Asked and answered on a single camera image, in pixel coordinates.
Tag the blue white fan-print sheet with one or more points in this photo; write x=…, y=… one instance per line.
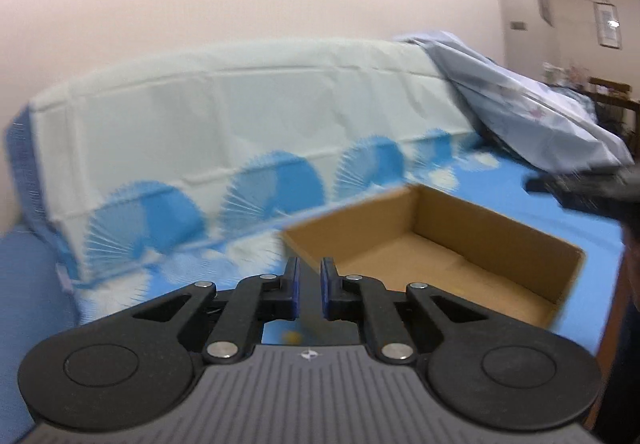
x=200, y=99

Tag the pale floral quilt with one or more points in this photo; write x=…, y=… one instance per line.
x=510, y=89

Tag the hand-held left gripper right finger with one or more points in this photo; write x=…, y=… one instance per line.
x=325, y=291

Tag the small yellow fruit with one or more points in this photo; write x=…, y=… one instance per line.
x=291, y=337

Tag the wall socket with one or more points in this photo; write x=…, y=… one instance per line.
x=517, y=25

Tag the framed wall picture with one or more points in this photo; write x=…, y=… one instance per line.
x=607, y=24

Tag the cardboard box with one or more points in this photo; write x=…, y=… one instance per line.
x=450, y=234

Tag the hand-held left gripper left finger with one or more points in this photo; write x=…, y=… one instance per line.
x=295, y=291

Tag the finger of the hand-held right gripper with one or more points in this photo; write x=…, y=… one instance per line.
x=542, y=185

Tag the blue denim sofa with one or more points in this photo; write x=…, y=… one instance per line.
x=25, y=324

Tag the dark wooden chair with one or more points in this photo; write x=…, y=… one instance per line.
x=607, y=97

